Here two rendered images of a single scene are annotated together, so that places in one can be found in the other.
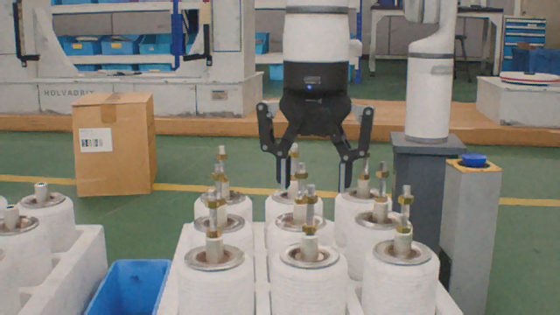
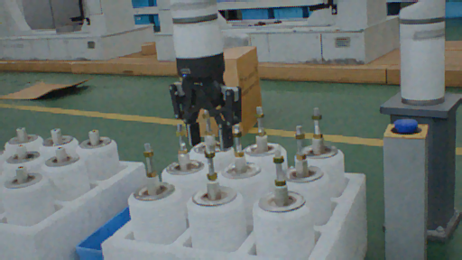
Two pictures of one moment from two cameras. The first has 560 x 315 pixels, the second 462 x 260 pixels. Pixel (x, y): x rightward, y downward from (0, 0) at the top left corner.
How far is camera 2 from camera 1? 0.49 m
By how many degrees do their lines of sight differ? 27
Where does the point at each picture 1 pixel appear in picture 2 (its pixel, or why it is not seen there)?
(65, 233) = (106, 167)
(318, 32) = (184, 37)
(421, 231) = not seen: hidden behind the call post
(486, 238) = (415, 199)
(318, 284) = (206, 218)
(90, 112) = not seen: hidden behind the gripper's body
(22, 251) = (62, 178)
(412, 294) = (274, 235)
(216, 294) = (143, 216)
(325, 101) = (204, 84)
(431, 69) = (414, 34)
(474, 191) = (398, 154)
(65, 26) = not seen: outside the picture
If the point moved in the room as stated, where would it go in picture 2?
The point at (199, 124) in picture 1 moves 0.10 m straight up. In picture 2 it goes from (323, 71) to (322, 52)
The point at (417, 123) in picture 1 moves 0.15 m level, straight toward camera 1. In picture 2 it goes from (406, 86) to (374, 103)
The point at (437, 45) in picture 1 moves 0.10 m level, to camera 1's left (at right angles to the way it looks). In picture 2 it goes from (418, 11) to (369, 13)
